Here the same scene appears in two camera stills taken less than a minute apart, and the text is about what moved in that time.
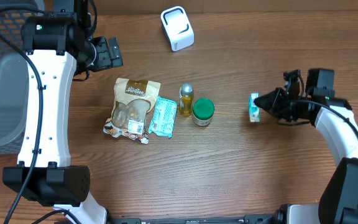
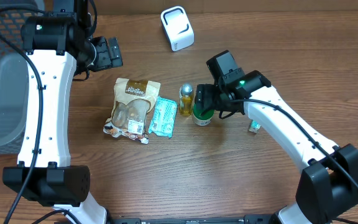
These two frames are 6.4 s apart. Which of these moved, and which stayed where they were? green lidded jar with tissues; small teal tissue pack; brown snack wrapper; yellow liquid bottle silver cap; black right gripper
Moved: black right gripper; small teal tissue pack
Stayed: yellow liquid bottle silver cap; brown snack wrapper; green lidded jar with tissues
